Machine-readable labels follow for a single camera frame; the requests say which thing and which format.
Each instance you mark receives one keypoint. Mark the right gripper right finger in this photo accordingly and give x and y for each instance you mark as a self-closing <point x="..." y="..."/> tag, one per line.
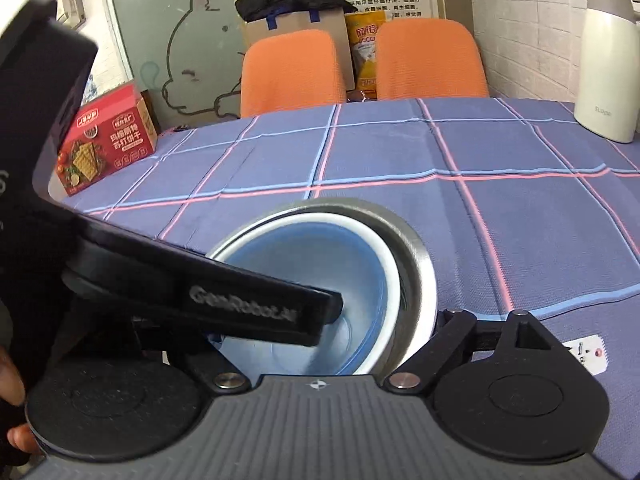
<point x="505" y="389"/>

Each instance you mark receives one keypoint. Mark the cardboard box with blue straps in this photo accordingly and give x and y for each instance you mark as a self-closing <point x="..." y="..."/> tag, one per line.
<point x="330" y="21"/>

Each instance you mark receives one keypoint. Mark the orange chair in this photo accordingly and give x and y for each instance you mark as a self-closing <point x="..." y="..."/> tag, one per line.
<point x="290" y="72"/>
<point x="428" y="58"/>

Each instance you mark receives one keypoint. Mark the white plastic bowl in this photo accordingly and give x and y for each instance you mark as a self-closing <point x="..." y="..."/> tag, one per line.
<point x="390" y="269"/>

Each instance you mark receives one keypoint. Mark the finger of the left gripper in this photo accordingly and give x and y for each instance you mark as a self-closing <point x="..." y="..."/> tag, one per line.
<point x="225" y="294"/>

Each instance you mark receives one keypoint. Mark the blue plaid tablecloth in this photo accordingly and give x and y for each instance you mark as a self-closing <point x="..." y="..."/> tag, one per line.
<point x="518" y="205"/>

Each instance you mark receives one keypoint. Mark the yellow snack bag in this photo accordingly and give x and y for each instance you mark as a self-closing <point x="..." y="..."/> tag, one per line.
<point x="361" y="30"/>

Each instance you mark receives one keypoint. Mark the black cloth on box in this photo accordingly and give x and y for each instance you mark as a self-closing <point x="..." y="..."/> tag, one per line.
<point x="255" y="10"/>

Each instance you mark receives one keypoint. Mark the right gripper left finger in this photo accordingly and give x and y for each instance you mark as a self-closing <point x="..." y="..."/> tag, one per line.
<point x="126" y="392"/>

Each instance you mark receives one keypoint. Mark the stainless steel bowl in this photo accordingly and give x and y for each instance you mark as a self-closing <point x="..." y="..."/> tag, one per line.
<point x="368" y="254"/>

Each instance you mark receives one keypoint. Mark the red cracker box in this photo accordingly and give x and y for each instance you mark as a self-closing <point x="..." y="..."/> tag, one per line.
<point x="108" y="134"/>

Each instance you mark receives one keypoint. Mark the translucent blue plastic bowl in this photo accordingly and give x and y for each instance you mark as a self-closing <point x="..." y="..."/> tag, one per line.
<point x="330" y="279"/>

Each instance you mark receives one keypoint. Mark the white thermos jug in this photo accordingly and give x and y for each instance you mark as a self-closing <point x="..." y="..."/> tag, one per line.
<point x="607" y="101"/>

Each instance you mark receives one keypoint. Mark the right orange chair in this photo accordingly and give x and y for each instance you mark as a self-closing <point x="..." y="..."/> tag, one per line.
<point x="428" y="58"/>

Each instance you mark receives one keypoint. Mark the left orange chair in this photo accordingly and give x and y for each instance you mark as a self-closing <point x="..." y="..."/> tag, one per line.
<point x="290" y="72"/>

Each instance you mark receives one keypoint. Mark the person's left hand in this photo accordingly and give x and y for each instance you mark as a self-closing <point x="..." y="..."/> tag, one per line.
<point x="14" y="431"/>

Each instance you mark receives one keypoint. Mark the white power strip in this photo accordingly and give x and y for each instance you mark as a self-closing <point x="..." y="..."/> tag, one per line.
<point x="590" y="352"/>

